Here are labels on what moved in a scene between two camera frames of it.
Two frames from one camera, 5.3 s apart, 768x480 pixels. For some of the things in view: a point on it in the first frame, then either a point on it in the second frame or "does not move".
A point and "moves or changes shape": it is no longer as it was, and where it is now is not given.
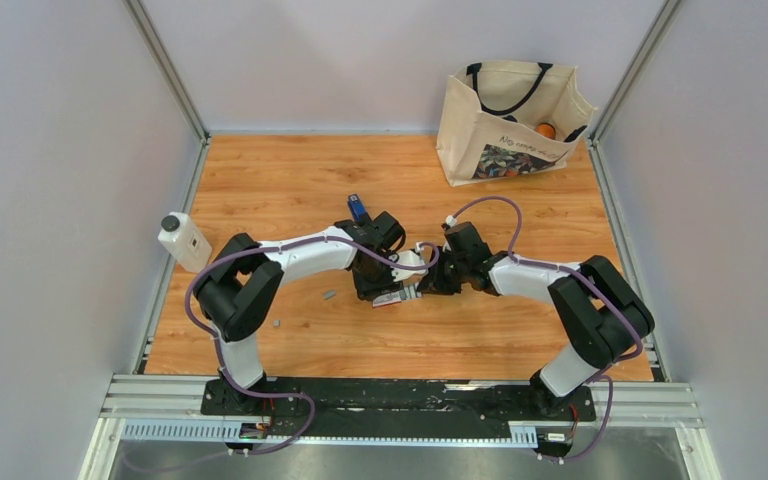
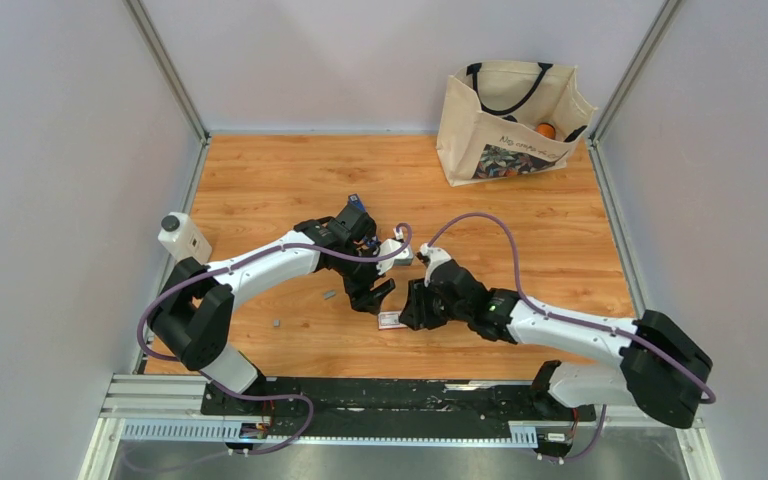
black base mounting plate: (395, 407) does not move
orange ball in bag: (546, 130) does not move
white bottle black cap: (190, 246) does not move
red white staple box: (393, 297) moves or changes shape
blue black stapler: (357, 209) does not move
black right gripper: (434, 284) -> (415, 313)
